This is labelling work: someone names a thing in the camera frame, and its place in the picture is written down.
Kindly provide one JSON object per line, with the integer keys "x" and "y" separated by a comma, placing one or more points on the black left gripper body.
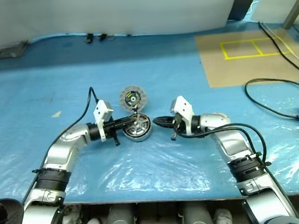
{"x": 111, "y": 129}

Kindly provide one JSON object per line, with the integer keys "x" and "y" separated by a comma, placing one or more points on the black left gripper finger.
{"x": 124, "y": 125}
{"x": 125, "y": 119}

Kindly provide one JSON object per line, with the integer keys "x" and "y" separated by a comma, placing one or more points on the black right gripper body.
{"x": 179, "y": 129}

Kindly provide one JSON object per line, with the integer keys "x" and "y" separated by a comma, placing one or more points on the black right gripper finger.
{"x": 167, "y": 124}
{"x": 163, "y": 119}

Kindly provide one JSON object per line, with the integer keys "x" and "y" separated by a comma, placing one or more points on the silver motor base copper windings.
{"x": 138, "y": 129}

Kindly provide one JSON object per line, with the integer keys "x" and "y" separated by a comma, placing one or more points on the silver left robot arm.
{"x": 62, "y": 148}

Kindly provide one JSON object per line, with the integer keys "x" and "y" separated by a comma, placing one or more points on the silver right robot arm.
{"x": 230, "y": 141}

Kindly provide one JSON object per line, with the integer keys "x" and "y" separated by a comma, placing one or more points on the pale tape scrap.
{"x": 56, "y": 114}

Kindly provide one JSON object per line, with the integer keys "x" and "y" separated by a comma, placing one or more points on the blue plastic table cover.
{"x": 144, "y": 64}

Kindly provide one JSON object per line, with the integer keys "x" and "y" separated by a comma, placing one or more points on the brown cardboard mat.
{"x": 241, "y": 73}

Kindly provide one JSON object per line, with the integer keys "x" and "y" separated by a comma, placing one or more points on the small black clip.
{"x": 102, "y": 37}
{"x": 89, "y": 38}

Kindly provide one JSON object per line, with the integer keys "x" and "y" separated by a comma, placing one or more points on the grey rounded shape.
{"x": 196, "y": 215}
{"x": 121, "y": 216}

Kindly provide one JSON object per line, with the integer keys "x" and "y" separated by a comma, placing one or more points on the white partition panel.
{"x": 101, "y": 10}

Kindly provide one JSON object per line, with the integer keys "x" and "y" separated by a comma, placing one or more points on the grey metal mesh tray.
{"x": 4, "y": 51}

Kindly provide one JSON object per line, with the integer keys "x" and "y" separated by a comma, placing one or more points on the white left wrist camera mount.
{"x": 101, "y": 109}

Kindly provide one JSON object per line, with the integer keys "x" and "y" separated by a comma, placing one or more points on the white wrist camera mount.
{"x": 101, "y": 109}
{"x": 183, "y": 105}

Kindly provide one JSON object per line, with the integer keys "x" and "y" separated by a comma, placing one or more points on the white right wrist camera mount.
{"x": 183, "y": 105}

